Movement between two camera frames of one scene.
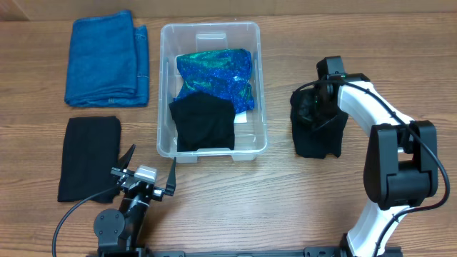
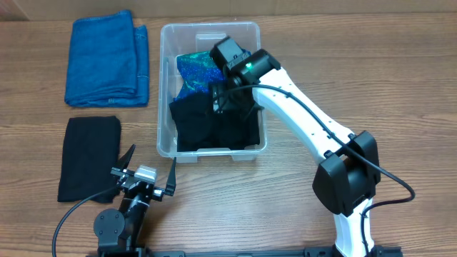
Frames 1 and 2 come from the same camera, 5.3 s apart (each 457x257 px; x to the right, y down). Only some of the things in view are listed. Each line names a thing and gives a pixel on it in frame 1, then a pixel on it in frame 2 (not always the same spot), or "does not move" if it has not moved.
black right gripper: (310, 108) to (221, 98)
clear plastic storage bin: (211, 93) does not move
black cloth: (318, 123) to (235, 129)
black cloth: (203, 122) does not move
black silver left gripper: (158, 194) does not move
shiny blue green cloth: (226, 74) does not move
